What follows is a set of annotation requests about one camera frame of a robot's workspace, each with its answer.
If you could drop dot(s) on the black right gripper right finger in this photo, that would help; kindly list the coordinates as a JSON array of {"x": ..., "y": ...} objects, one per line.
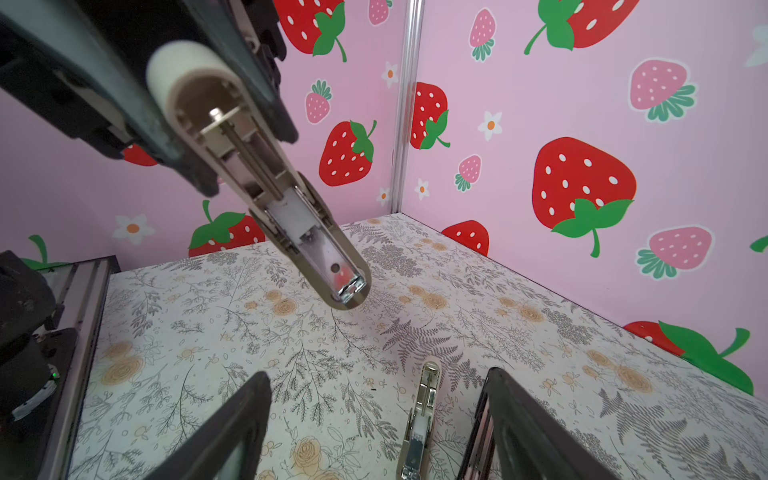
[{"x": 514, "y": 437}]

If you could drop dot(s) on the beige eraser block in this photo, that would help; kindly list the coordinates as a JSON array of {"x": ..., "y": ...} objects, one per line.
[{"x": 231, "y": 116}]

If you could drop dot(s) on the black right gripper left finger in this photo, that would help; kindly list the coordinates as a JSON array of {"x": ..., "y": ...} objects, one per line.
[{"x": 228, "y": 445}]

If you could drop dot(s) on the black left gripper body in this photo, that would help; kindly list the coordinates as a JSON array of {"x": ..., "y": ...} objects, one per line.
[{"x": 80, "y": 65}]

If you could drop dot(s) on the aluminium corner post left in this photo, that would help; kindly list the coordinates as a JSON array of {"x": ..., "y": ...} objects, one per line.
[{"x": 408, "y": 78}]

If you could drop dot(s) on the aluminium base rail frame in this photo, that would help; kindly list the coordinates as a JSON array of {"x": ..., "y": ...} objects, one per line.
[{"x": 81, "y": 289}]

